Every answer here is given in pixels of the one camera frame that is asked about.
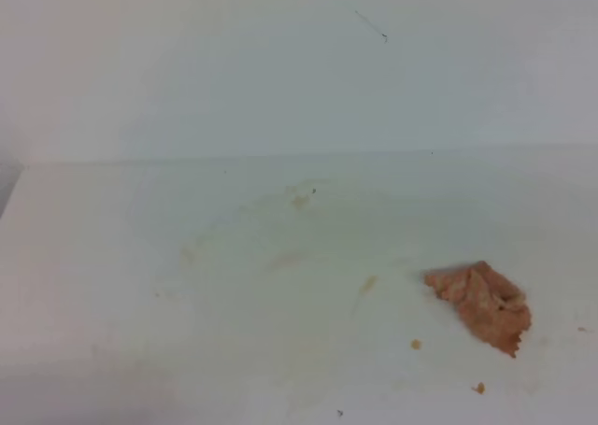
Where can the pink striped rag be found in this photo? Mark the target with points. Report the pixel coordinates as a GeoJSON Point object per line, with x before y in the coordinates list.
{"type": "Point", "coordinates": [490, 306]}

